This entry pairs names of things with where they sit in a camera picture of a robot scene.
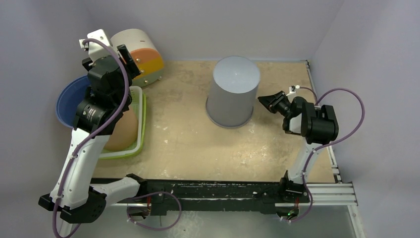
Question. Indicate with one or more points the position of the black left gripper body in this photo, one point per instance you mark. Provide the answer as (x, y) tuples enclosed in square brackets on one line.
[(88, 63)]

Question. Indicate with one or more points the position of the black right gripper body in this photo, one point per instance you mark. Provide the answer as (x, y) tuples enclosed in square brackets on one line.
[(280, 102)]

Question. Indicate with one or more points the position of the blue plastic bucket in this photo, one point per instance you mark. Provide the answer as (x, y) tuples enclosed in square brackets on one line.
[(68, 100)]

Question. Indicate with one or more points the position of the large grey plastic bucket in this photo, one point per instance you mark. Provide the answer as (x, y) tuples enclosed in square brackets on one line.
[(232, 94)]

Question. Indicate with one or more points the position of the orange plastic bucket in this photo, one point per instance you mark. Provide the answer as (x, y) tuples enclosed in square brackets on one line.
[(125, 132)]

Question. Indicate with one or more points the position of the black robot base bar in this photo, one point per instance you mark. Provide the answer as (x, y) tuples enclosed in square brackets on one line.
[(165, 195)]

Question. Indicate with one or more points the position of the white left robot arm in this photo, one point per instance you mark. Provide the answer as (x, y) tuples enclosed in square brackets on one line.
[(103, 117)]

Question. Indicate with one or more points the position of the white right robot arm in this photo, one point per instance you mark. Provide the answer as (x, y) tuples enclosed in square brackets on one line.
[(318, 126)]

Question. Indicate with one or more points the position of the cream cabinet with coloured drawers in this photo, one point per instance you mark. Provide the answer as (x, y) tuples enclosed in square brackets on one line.
[(145, 55)]

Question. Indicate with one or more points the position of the pale green perforated basket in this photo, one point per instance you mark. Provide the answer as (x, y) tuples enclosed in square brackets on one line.
[(139, 105)]

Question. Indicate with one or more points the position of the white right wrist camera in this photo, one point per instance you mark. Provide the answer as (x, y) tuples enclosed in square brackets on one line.
[(293, 90)]

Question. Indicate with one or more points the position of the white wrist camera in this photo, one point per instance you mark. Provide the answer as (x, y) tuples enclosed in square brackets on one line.
[(96, 51), (293, 90)]

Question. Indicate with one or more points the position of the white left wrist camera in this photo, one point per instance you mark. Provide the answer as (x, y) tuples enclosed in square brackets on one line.
[(96, 51)]

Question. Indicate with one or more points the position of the aluminium frame rail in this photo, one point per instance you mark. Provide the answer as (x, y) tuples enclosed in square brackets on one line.
[(322, 194)]

